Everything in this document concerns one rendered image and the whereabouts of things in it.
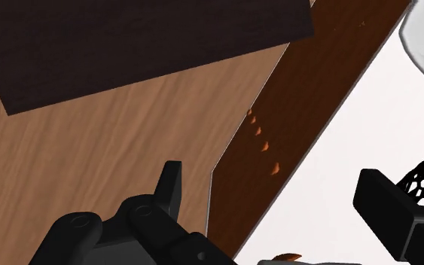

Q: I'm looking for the dark wooden cabinet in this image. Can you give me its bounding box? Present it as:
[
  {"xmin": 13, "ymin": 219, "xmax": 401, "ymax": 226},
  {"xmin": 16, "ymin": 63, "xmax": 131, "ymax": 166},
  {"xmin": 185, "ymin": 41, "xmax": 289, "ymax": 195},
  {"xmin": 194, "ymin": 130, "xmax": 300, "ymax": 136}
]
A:
[{"xmin": 205, "ymin": 0, "xmax": 413, "ymax": 260}]

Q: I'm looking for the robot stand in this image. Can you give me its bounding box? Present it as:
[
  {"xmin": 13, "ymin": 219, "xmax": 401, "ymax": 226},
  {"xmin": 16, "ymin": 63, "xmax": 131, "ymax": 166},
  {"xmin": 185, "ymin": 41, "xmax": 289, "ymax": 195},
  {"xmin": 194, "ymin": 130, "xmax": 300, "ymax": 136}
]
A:
[{"xmin": 0, "ymin": 0, "xmax": 316, "ymax": 117}]

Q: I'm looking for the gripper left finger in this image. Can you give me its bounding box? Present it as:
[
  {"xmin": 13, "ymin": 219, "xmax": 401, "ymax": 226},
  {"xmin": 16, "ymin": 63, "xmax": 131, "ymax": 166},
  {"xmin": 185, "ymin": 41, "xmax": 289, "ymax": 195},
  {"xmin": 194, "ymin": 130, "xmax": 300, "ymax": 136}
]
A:
[{"xmin": 28, "ymin": 160, "xmax": 237, "ymax": 265}]

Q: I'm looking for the orange brown object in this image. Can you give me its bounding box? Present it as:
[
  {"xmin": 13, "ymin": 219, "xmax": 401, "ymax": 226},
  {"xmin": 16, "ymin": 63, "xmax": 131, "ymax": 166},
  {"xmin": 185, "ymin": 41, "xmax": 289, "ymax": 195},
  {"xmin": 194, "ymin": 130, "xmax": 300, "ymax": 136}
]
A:
[{"xmin": 271, "ymin": 252, "xmax": 304, "ymax": 263}]

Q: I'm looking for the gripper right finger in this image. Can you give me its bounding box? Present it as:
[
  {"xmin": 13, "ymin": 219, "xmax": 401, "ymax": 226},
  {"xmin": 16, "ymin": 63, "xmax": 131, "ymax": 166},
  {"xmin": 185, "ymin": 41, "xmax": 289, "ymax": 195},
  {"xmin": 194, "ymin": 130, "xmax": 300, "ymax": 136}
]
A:
[{"xmin": 352, "ymin": 168, "xmax": 424, "ymax": 265}]

